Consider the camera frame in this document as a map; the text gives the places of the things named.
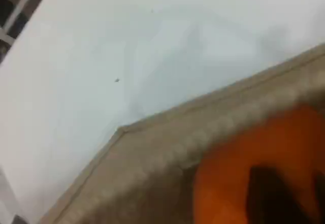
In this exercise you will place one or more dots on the white metal frame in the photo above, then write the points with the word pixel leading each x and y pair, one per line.
pixel 17 13

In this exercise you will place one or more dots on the brown jute tote bag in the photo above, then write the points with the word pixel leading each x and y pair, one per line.
pixel 165 170

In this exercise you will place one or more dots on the orange fruit toy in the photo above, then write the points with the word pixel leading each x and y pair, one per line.
pixel 223 183

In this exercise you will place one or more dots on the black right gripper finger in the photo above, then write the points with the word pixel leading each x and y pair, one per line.
pixel 320 201
pixel 276 198

